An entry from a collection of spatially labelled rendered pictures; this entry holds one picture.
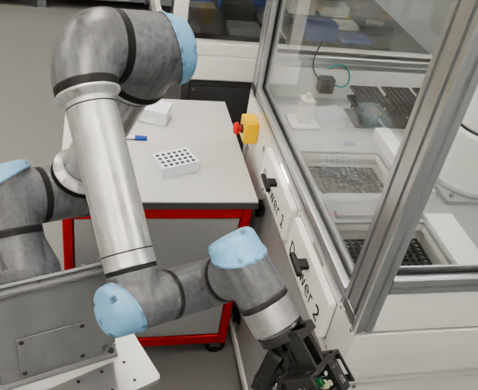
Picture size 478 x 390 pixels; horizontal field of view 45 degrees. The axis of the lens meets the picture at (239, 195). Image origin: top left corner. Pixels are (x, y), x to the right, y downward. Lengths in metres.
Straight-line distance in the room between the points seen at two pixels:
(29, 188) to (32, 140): 2.18
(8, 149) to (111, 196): 2.49
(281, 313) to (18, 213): 0.57
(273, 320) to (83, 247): 1.08
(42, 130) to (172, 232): 1.79
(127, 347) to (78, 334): 0.15
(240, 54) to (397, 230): 1.38
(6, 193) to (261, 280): 0.56
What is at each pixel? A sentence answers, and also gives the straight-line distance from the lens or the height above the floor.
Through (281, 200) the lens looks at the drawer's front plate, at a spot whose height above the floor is 0.89.
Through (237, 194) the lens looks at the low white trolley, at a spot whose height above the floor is 0.76.
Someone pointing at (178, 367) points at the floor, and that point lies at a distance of 2.24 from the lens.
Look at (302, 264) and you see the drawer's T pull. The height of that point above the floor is 0.91.
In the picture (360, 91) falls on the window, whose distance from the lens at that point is 1.19.
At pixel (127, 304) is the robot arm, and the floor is 1.20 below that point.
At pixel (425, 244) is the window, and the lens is 1.10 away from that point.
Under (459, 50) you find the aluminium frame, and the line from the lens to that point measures 0.89.
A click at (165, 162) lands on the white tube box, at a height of 0.80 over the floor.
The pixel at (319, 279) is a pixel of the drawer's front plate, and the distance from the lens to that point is 1.29.
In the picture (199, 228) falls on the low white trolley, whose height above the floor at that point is 0.64.
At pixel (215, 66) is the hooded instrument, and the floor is 0.87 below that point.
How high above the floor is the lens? 1.80
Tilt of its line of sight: 36 degrees down
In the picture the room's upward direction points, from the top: 10 degrees clockwise
